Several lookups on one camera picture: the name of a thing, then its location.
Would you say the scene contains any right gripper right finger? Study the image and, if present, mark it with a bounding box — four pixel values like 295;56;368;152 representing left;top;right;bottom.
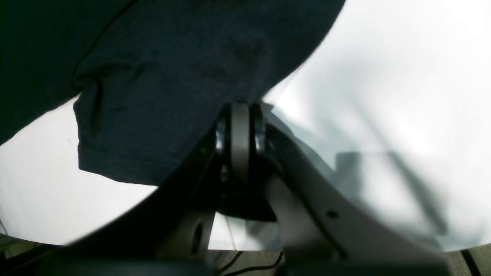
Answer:
261;104;449;276

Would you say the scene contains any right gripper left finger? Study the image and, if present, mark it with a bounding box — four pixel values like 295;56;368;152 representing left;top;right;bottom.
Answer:
65;130;221;276

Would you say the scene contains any black T-shirt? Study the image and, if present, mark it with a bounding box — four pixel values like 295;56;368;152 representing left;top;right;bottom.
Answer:
0;0;345;186

